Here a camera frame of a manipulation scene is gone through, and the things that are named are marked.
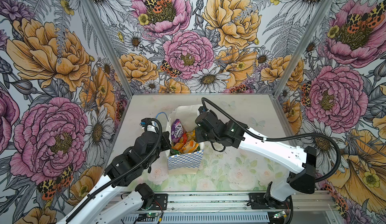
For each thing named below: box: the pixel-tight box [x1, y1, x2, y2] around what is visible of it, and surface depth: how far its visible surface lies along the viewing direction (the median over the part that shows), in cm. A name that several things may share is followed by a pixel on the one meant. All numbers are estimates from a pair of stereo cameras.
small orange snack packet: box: [171, 142, 184, 151], surface depth 83 cm
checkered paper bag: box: [165, 104, 205, 175], surface depth 69 cm
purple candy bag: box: [170, 118, 185, 144], surface depth 89 cm
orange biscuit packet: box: [179, 140, 199, 154], surface depth 79 cm
